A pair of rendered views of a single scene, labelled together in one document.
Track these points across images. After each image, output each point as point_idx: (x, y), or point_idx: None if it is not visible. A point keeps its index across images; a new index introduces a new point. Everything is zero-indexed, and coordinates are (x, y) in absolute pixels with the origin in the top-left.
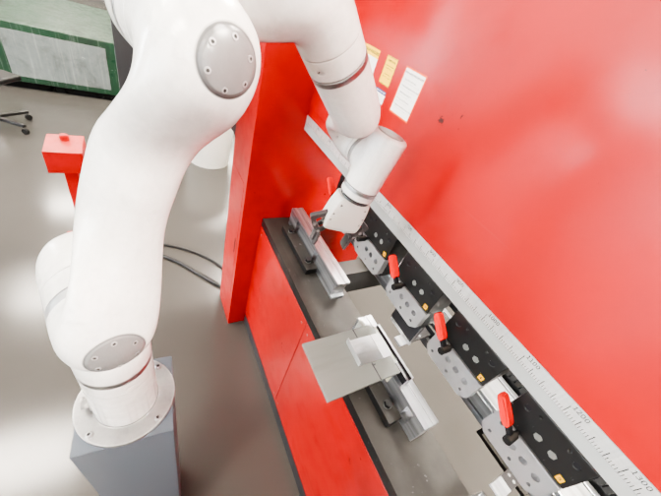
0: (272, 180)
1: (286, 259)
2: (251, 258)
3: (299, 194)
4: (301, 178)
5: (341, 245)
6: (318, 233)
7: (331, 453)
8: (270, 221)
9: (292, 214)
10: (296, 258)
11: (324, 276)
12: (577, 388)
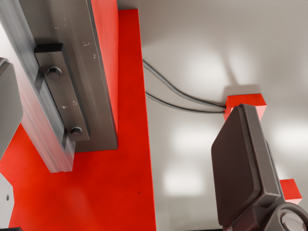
0: (110, 218)
1: (94, 79)
2: (123, 88)
3: (56, 195)
4: (56, 228)
5: (15, 92)
6: (275, 195)
7: None
8: (105, 144)
9: (71, 160)
10: (74, 79)
11: (20, 31)
12: None
